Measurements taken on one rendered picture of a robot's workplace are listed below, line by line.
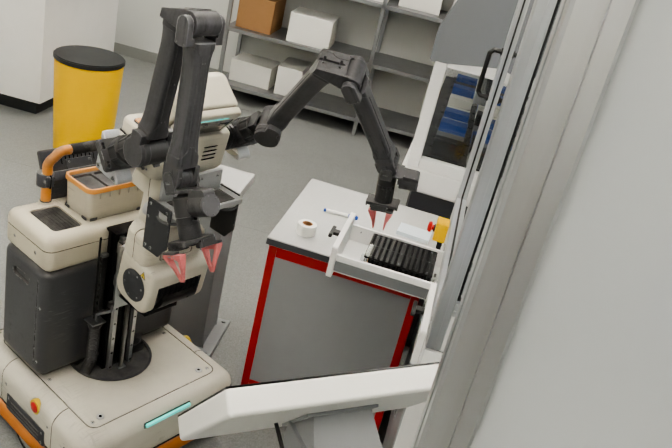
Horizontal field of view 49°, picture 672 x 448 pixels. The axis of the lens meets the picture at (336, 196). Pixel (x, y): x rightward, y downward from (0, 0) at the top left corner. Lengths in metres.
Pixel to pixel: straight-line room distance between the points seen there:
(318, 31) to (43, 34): 2.09
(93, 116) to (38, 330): 2.31
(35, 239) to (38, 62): 3.05
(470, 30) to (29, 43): 3.23
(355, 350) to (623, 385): 2.18
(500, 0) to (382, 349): 1.38
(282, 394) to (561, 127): 0.85
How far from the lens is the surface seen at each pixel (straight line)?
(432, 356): 1.93
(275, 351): 2.86
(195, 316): 3.20
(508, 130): 1.68
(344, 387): 1.32
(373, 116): 2.03
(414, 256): 2.43
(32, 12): 5.29
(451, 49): 3.01
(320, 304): 2.70
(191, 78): 1.74
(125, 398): 2.60
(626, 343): 0.61
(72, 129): 4.69
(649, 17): 0.52
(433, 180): 3.16
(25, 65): 5.41
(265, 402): 1.26
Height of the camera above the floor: 1.99
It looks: 24 degrees down
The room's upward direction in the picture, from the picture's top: 14 degrees clockwise
